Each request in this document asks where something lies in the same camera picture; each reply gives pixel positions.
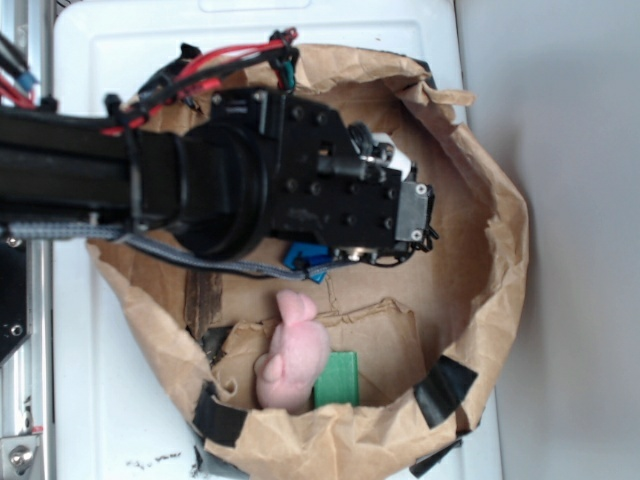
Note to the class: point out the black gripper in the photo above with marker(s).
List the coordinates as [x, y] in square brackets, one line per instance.
[300, 174]

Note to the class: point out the blue rectangular block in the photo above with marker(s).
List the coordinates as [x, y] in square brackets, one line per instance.
[302, 255]

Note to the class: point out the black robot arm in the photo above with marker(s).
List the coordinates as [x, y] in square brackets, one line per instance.
[163, 193]

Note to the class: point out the green rectangular block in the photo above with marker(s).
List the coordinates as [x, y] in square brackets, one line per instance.
[338, 383]

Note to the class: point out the brown paper bag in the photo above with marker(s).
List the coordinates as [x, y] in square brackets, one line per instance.
[431, 335]

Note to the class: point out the pink plush pig toy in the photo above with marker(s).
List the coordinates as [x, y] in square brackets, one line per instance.
[298, 354]

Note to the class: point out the white plastic tray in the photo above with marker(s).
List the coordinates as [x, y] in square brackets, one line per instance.
[112, 418]

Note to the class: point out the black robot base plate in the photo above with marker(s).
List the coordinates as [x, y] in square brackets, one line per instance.
[14, 314]

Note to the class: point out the aluminium frame rail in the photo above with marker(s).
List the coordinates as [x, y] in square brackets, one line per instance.
[27, 429]

